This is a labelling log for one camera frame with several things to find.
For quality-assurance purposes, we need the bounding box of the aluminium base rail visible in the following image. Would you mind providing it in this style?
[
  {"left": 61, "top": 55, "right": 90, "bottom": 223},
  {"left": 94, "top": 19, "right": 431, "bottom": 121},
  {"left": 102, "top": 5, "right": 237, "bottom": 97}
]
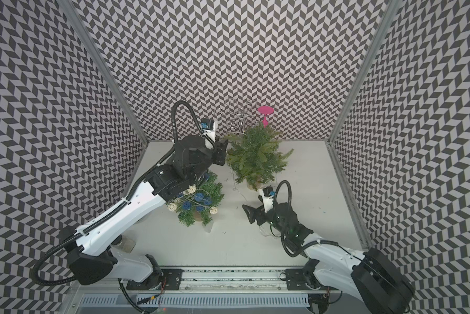
[{"left": 67, "top": 265, "right": 401, "bottom": 314}]

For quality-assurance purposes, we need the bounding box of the chrome jewelry stand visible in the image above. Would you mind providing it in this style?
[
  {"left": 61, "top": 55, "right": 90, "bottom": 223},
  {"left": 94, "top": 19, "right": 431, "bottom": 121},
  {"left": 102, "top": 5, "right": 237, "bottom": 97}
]
[{"left": 219, "top": 98, "right": 259, "bottom": 134}]

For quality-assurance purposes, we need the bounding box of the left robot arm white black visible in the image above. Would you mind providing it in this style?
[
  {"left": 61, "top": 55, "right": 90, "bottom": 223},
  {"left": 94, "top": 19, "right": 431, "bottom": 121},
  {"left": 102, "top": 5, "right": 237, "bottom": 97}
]
[{"left": 30, "top": 100, "right": 228, "bottom": 287}]

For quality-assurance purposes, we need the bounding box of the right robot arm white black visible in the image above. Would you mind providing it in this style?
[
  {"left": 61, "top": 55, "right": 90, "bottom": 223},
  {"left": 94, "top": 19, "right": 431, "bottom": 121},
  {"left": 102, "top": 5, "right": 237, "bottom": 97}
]
[{"left": 242, "top": 180, "right": 415, "bottom": 313}]

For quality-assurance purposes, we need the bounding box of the dark green christmas tree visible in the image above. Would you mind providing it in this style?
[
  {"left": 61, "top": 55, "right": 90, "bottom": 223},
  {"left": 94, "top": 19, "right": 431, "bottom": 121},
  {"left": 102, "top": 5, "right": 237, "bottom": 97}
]
[{"left": 166, "top": 171, "right": 224, "bottom": 227}]

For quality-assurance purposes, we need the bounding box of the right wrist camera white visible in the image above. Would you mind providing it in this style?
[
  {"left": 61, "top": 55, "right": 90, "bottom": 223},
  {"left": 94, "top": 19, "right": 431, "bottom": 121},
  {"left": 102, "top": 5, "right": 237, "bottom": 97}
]
[{"left": 258, "top": 185, "right": 275, "bottom": 213}]

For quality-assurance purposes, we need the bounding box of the glass spice jar black lid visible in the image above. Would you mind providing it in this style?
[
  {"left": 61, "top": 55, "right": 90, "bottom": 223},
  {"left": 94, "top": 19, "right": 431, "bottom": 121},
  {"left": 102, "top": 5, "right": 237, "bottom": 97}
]
[{"left": 110, "top": 235, "right": 136, "bottom": 253}]

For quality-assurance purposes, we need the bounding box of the rattan ball string light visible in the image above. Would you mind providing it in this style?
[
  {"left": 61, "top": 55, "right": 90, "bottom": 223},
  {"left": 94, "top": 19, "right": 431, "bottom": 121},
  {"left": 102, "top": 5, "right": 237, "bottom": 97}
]
[{"left": 166, "top": 171, "right": 224, "bottom": 215}]

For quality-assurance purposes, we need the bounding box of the thin wire fairy light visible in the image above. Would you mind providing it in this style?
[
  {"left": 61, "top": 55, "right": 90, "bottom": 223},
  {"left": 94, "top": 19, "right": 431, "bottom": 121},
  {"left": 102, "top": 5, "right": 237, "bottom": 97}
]
[{"left": 231, "top": 172, "right": 280, "bottom": 239}]

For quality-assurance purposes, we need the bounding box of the light green fern tree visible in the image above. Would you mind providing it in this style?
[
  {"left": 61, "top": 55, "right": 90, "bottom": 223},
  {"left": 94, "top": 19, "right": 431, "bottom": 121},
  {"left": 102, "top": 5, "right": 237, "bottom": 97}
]
[{"left": 224, "top": 124, "right": 294, "bottom": 190}]

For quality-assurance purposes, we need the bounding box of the pink hourglass ornament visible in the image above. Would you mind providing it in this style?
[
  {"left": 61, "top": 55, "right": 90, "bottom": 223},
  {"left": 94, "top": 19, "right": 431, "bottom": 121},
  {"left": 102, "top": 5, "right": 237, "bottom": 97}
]
[{"left": 257, "top": 105, "right": 274, "bottom": 128}]

